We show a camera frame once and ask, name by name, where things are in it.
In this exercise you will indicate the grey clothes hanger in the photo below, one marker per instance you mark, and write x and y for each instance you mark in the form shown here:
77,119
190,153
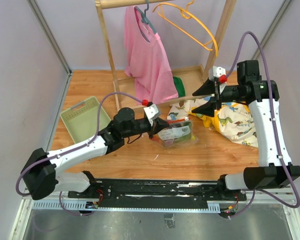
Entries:
145,21

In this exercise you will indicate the green cloth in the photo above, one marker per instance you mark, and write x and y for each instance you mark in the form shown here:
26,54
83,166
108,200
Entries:
178,83

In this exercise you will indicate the yellow clothes hanger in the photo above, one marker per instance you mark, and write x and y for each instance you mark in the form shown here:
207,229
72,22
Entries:
190,22

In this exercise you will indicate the clear zip top bag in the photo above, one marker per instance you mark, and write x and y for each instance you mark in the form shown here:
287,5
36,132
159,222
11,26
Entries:
178,134

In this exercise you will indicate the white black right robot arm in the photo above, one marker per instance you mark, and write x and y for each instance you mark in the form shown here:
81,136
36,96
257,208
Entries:
275,169

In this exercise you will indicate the pink t-shirt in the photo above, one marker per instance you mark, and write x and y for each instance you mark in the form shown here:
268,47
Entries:
147,62

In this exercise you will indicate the cartoon print children's garment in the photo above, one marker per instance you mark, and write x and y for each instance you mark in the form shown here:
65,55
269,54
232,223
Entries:
234,120

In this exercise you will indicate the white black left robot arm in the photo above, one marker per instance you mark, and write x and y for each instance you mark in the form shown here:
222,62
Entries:
45,172

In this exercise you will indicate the wooden clothes rack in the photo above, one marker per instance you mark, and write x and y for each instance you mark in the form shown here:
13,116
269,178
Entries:
112,4

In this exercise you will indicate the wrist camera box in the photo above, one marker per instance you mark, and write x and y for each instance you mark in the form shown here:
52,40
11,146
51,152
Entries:
220,73
151,111

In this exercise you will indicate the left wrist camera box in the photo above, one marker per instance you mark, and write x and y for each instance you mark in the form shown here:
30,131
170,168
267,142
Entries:
151,111

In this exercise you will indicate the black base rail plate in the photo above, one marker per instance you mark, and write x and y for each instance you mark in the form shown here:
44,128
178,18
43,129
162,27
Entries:
113,188

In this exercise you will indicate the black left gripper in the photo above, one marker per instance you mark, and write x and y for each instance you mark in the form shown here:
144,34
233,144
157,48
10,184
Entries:
158,125

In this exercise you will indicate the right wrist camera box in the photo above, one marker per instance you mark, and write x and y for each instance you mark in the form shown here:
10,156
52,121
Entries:
220,73

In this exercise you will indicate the light green plastic basket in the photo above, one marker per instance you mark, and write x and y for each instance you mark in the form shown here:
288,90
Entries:
80,119

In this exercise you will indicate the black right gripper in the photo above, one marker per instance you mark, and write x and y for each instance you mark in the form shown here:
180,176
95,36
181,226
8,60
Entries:
208,108

